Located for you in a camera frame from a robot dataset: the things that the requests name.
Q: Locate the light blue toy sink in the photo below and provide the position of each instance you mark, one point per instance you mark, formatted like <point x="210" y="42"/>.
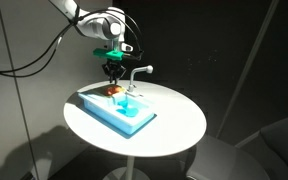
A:
<point x="117" y="116"/>

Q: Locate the slanted metal pole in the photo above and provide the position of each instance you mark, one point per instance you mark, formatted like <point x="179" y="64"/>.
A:
<point x="247" y="66"/>

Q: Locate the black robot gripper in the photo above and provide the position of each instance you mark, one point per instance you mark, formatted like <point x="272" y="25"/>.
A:
<point x="114" y="67"/>

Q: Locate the orange toy mug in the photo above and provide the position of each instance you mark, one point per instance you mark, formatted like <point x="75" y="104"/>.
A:
<point x="113" y="90"/>

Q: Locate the blue toy mug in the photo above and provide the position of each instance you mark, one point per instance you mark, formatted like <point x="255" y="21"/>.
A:
<point x="124" y="104"/>

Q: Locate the grey upholstered chair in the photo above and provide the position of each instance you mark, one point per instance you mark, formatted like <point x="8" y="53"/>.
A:
<point x="250" y="156"/>

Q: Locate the white table pedestal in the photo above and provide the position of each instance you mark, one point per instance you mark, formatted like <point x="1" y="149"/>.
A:
<point x="130" y="170"/>

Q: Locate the blue toy plate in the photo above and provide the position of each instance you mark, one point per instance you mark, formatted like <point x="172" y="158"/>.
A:
<point x="129" y="112"/>

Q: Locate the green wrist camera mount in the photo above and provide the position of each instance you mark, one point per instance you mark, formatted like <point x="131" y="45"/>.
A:
<point x="109" y="53"/>

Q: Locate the white toy faucet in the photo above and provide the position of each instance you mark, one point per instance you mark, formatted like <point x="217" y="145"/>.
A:
<point x="132" y="89"/>

